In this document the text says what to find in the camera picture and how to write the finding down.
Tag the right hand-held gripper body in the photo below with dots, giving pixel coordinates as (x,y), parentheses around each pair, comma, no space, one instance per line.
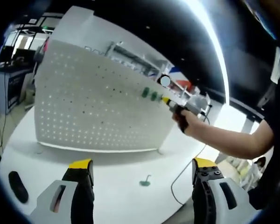
(196,105)

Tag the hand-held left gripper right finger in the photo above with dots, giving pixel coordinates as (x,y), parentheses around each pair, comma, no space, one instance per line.
(205,198)

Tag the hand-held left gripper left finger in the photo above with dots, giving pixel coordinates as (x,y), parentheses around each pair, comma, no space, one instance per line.
(80,198)

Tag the white perforated mounting plate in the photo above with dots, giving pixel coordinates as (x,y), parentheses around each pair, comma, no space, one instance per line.
(95,100)

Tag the person's right hand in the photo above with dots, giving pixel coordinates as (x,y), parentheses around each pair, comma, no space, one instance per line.
(184,120)

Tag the black oval mouse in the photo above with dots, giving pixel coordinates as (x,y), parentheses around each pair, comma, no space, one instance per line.
(18,186)

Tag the ceiling light strip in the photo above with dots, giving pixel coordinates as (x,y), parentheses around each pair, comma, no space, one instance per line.
(214,42)

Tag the white box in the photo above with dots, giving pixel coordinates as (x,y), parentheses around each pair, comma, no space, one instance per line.
(74,25)

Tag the background workstation desk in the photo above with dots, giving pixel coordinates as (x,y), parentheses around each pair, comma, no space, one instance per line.
(14,81)

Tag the white wall shelf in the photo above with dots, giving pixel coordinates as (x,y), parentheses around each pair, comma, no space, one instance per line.
(140,58)

